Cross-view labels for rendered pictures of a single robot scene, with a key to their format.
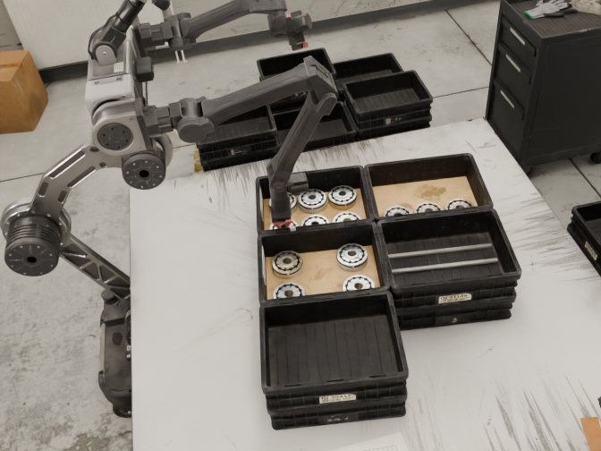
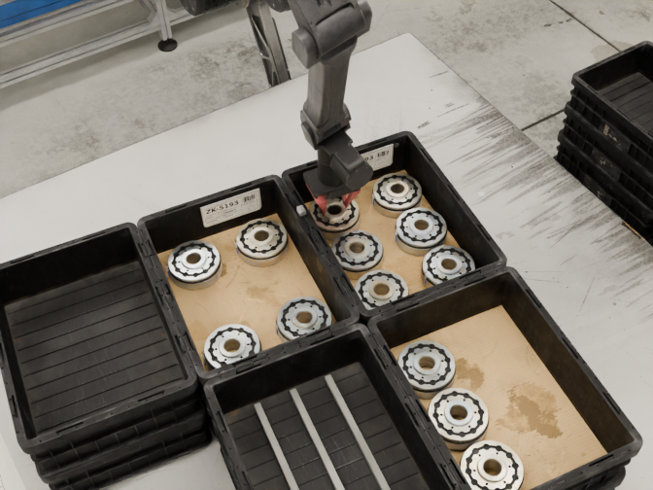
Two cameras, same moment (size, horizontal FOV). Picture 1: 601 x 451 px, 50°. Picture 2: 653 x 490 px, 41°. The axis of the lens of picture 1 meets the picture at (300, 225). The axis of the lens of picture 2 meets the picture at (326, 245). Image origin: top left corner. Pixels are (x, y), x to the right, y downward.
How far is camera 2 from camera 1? 1.54 m
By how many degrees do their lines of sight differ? 44
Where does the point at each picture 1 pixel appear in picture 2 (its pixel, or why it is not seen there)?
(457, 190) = (565, 460)
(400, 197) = (496, 362)
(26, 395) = not seen: hidden behind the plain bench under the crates
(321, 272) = (265, 293)
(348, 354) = (104, 374)
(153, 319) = (176, 150)
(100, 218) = (487, 78)
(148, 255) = (285, 101)
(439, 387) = not seen: outside the picture
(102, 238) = not seen: hidden behind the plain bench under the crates
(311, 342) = (121, 321)
